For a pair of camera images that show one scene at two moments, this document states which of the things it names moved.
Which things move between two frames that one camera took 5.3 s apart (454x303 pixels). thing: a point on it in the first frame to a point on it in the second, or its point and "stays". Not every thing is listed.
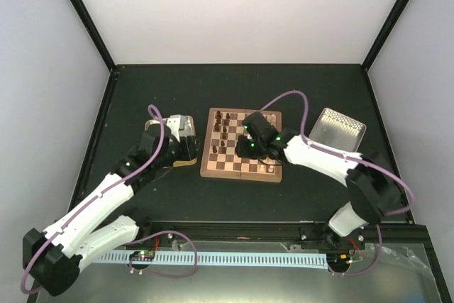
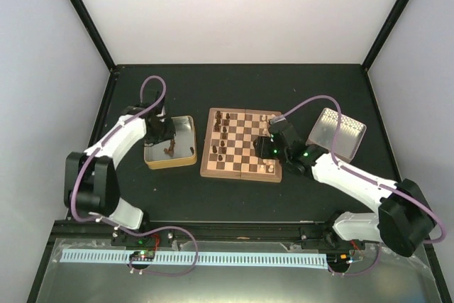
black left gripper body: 187,153 to 162,133
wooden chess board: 223,129 stays
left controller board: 142,255 stays
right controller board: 339,259 stays
